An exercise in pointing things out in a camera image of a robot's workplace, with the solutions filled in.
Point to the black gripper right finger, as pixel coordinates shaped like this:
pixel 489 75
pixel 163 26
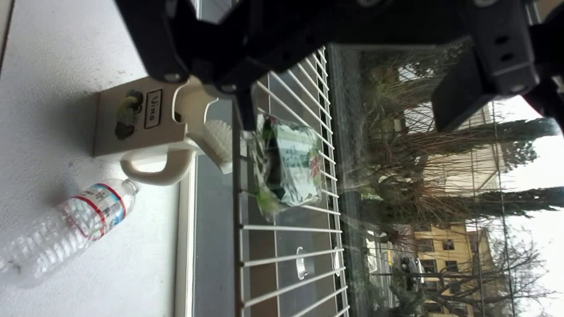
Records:
pixel 500 58

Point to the white cardboard brush box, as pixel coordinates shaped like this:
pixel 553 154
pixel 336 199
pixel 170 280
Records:
pixel 112 133

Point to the green and white packet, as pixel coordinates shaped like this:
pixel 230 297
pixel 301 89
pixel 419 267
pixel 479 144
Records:
pixel 294 167

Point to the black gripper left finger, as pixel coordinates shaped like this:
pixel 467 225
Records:
pixel 170 40

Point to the clear plastic water bottle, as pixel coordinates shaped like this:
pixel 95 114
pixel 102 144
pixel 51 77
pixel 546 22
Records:
pixel 77 220

